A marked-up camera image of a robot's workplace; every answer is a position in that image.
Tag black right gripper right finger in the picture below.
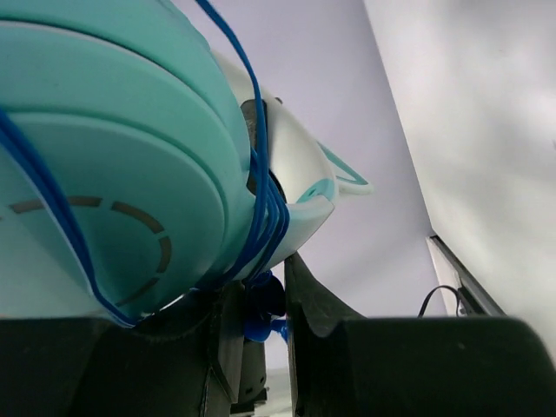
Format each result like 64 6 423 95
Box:
284 255 555 416

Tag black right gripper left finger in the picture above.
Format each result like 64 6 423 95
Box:
1 283 244 416

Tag thin blue headphone cable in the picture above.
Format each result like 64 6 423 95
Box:
0 0 293 348

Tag teal white cat-ear headphones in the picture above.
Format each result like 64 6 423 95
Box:
1 1 370 328

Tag aluminium rail frame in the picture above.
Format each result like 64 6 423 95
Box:
426 235 506 316

